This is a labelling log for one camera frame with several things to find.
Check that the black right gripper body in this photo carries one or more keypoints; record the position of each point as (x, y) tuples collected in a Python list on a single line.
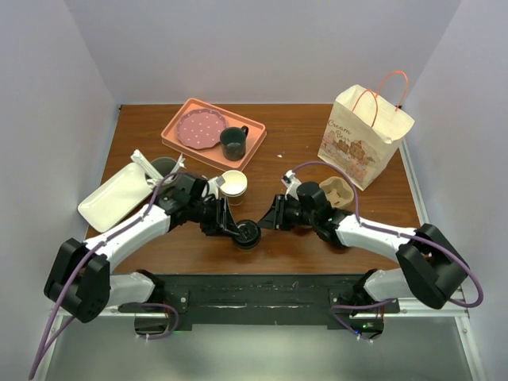
[(294, 215)]

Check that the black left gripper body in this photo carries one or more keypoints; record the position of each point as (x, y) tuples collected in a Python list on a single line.
[(213, 214)]

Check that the black plastic cup lid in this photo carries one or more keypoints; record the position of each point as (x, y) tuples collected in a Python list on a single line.
[(249, 234)]

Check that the brown paper coffee cup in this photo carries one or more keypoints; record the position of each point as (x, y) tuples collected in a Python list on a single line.
[(246, 245)]

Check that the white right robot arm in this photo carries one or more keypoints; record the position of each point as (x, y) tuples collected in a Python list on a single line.
[(429, 268)]

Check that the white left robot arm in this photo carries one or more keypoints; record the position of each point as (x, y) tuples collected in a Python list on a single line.
[(81, 280)]

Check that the beige pulp cup carrier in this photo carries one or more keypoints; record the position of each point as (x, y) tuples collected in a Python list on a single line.
[(337, 191)]

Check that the grey cylindrical utensil holder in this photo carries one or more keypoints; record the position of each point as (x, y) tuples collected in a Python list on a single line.
[(164, 166)]

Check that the dark green mug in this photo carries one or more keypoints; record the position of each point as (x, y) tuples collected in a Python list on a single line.
[(233, 142)]

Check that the pink polka dot plate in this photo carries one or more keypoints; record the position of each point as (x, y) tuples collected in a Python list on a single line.
[(201, 128)]

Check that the cream paper gift bag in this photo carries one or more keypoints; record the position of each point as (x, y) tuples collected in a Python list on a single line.
[(364, 131)]

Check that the white rectangular plate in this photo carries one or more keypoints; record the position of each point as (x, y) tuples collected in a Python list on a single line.
[(115, 198)]

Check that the black mounting base plate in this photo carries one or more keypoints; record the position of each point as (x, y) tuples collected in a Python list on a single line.
[(299, 299)]

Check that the aluminium frame rail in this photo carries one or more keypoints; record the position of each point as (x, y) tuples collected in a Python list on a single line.
[(57, 323)]

